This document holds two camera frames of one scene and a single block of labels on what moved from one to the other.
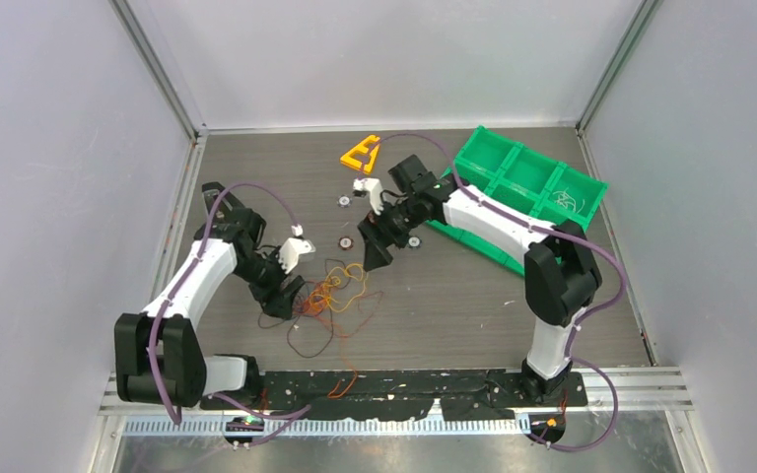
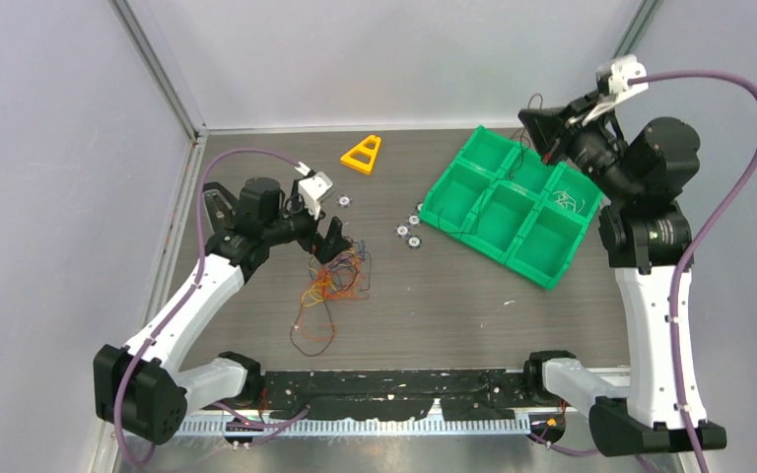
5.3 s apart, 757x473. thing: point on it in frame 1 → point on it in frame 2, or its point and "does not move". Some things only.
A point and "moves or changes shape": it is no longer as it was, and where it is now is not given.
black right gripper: (378, 234) → (549, 125)
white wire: (565, 199) does not move
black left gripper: (274, 300) → (325, 248)
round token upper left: (344, 201) does not move
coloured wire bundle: (332, 306) moves or changes shape
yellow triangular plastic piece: (361, 147) does not move
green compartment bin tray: (529, 181) does not move
